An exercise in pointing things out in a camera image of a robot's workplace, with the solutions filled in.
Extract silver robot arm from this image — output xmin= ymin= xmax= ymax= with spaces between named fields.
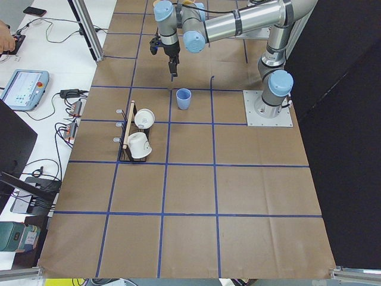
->
xmin=149 ymin=1 xmax=316 ymax=118

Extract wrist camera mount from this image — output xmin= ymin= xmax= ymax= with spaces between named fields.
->
xmin=149 ymin=35 xmax=163 ymax=55

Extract light blue plastic cup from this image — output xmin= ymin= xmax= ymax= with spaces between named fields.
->
xmin=176 ymin=88 xmax=192 ymax=110

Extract wooden rack handle rod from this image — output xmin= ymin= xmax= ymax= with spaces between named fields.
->
xmin=123 ymin=100 xmax=135 ymax=150

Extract aluminium frame post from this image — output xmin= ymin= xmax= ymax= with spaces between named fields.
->
xmin=67 ymin=0 xmax=104 ymax=62

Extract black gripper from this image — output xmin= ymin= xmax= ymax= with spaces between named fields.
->
xmin=163 ymin=42 xmax=180 ymax=77

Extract white mug on rack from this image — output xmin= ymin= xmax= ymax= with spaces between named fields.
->
xmin=134 ymin=108 xmax=155 ymax=129
xmin=127 ymin=132 xmax=152 ymax=159

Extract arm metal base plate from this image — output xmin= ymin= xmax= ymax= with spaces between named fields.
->
xmin=243 ymin=90 xmax=293 ymax=128

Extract teach pendant tablet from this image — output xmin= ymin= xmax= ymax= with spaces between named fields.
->
xmin=1 ymin=69 xmax=49 ymax=111

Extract black smartphone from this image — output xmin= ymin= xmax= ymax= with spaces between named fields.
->
xmin=23 ymin=6 xmax=47 ymax=17

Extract person hand at desk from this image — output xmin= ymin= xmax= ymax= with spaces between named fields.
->
xmin=0 ymin=21 xmax=15 ymax=54

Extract black wire mug rack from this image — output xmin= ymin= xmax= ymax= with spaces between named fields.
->
xmin=113 ymin=100 xmax=155 ymax=163

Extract black power adapter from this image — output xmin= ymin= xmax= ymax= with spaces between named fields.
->
xmin=60 ymin=89 xmax=80 ymax=99

